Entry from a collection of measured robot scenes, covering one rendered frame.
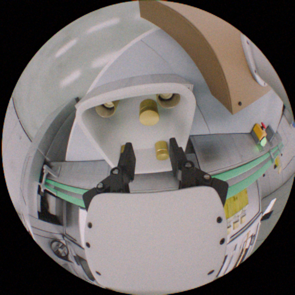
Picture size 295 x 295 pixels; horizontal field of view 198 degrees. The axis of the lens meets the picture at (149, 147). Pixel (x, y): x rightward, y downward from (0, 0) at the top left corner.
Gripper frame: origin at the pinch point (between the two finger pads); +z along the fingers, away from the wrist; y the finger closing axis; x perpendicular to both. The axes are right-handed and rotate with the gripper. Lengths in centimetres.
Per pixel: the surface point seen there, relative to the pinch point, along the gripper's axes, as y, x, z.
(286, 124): 607, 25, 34
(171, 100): 4.1, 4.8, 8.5
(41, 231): -75, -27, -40
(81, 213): -47, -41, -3
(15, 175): -350, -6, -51
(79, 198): -32.7, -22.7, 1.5
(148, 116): -0.1, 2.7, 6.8
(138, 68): -0.8, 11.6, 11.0
